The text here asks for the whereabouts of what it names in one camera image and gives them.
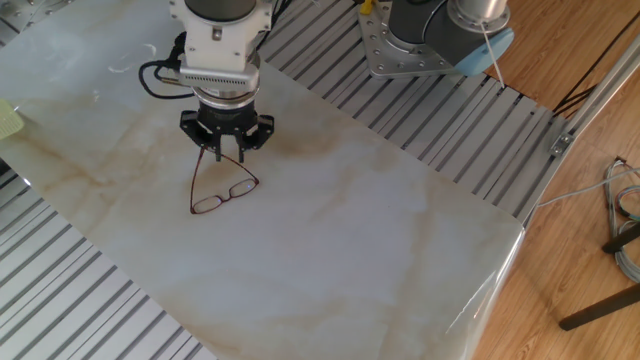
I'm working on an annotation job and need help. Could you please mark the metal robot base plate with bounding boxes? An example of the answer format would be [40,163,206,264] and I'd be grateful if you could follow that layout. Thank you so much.
[357,0,454,80]

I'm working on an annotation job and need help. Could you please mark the white printed wrist mount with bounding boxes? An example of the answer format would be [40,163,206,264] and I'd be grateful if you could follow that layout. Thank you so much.
[168,0,274,92]

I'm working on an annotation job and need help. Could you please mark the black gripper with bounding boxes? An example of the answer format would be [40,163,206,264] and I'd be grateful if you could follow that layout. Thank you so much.
[179,101,276,164]

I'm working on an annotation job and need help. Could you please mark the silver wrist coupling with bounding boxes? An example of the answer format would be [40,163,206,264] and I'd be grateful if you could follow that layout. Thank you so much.
[192,52,262,111]

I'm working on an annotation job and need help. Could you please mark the aluminium frame post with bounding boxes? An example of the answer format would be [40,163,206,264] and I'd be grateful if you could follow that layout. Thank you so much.
[517,29,640,226]

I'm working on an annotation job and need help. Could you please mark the coloured cable bundle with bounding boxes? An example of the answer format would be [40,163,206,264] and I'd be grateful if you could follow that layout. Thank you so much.
[602,157,640,284]

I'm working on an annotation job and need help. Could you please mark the glossy marble pattern mat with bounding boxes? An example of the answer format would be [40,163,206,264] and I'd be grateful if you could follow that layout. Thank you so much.
[0,0,526,360]

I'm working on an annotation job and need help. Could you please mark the black floor cables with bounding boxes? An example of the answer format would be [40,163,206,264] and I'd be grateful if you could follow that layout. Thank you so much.
[552,9,640,119]

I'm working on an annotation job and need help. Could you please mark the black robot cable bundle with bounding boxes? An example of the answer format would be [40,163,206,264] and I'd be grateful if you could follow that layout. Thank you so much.
[138,0,294,100]

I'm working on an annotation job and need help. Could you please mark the metal plate with screws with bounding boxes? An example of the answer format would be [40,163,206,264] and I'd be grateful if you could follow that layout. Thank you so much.
[0,0,76,34]

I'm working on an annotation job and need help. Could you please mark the metal corner bracket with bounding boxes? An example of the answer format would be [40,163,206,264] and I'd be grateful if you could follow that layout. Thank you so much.
[549,132,575,157]

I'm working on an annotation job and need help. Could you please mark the red framed glasses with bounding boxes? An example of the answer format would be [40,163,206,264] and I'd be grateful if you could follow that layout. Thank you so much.
[189,145,260,215]

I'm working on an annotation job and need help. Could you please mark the dark wooden furniture leg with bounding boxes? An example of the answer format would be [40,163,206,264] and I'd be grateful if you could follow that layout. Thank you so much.
[558,283,640,332]
[602,222,640,255]

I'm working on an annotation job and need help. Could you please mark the thin grey cable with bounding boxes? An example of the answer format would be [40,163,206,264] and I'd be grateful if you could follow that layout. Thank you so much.
[537,167,640,209]

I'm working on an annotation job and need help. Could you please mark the pale green plastic tray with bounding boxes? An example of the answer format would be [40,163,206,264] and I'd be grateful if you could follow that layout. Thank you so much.
[0,97,25,141]

